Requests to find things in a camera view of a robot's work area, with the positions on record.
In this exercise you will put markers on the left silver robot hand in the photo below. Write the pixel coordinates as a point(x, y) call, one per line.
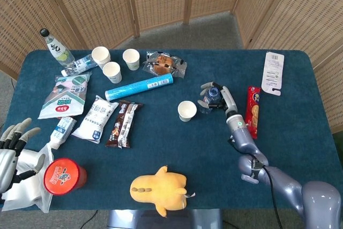
point(6, 164)

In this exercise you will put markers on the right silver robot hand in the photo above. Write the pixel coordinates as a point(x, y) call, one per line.
point(229, 103)

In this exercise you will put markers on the crushed clear water bottle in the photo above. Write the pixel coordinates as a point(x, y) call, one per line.
point(213, 96)

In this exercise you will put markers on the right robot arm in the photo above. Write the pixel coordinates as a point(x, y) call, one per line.
point(244, 135)

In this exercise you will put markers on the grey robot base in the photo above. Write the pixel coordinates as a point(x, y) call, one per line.
point(120, 219)

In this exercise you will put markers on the leaf print paper cup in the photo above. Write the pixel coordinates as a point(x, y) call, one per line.
point(187, 111)

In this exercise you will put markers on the red lidded cup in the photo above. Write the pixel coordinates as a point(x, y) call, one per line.
point(67, 178)

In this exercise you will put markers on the green print paper cup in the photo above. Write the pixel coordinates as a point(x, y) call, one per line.
point(131, 57)

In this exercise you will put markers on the white paper cup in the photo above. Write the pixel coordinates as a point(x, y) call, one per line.
point(112, 70)

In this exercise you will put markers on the blue label water bottle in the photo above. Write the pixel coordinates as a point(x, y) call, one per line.
point(80, 65)

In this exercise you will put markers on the lime label soda bottle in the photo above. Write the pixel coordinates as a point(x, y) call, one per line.
point(57, 49)

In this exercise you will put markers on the red biscuit pack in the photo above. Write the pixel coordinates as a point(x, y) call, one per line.
point(253, 105)

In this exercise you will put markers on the white plastic bag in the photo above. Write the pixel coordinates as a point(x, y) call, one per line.
point(29, 199)

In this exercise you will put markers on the white card blister pack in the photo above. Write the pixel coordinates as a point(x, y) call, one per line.
point(272, 70)

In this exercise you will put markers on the small white blue carton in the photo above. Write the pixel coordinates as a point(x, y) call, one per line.
point(62, 131)

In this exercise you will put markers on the bread in clear wrapper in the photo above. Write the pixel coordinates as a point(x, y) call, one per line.
point(163, 62)

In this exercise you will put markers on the purple clear plastic box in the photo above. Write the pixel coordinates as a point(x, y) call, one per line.
point(247, 179)

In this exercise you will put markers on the white green pouch bag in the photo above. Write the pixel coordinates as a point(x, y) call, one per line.
point(64, 97)

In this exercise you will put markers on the blue plastic bag roll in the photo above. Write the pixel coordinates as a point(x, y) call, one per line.
point(139, 87)

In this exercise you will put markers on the white blue powder bag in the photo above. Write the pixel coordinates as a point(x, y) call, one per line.
point(93, 119)

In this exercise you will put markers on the brown snack pack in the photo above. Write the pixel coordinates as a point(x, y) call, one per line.
point(123, 124)

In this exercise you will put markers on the yellow plush toy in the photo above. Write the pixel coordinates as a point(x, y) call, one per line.
point(158, 188)

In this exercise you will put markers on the stack of paper cups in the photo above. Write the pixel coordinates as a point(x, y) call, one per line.
point(100, 54)

